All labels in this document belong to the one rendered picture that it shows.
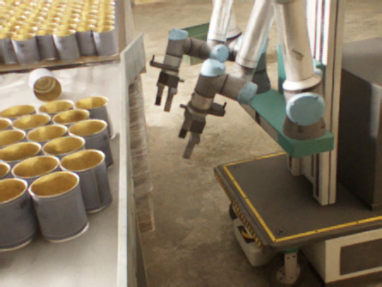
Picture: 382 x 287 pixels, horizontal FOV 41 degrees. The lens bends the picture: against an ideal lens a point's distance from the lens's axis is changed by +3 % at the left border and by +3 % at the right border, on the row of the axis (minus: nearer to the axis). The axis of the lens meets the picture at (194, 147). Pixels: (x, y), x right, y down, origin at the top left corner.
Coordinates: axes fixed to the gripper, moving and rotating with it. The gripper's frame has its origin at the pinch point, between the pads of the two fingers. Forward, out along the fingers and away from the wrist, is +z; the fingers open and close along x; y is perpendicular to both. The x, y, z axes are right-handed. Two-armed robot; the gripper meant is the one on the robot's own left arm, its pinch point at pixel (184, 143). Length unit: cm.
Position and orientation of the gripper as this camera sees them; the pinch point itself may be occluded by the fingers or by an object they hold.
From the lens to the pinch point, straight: 175.2
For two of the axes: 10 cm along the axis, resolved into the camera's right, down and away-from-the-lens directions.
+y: -9.4, -2.0, -2.9
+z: -3.3, 8.1, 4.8
